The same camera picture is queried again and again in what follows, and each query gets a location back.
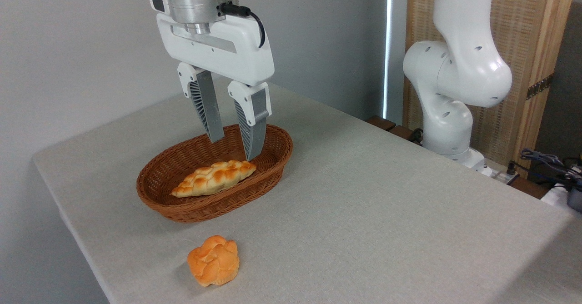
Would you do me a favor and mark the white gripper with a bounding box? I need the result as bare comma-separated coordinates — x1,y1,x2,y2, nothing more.
150,0,275,161

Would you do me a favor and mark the long braided bread loaf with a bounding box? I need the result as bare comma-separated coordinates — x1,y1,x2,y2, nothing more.
171,160,257,198

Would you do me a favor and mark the brown oval wicker basket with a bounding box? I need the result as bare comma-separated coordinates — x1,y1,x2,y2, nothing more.
136,123,293,223

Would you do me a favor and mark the round orange bread bun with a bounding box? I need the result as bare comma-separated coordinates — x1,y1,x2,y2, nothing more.
187,235,240,287

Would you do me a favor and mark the brown wooden board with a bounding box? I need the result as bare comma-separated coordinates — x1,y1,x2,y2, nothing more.
366,115,424,146

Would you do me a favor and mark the grey tablecloth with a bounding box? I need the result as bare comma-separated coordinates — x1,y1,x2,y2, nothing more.
33,72,582,304

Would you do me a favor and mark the dark metal screen hinge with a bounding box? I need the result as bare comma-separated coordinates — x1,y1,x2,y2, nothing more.
526,74,554,100

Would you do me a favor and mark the dark grey box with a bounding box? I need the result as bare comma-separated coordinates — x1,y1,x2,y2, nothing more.
567,185,582,213

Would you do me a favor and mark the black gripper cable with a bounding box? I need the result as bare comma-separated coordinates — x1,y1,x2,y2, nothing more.
220,2,266,49

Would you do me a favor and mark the blue-grey cable bundle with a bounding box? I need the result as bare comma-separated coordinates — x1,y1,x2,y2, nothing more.
512,149,582,191

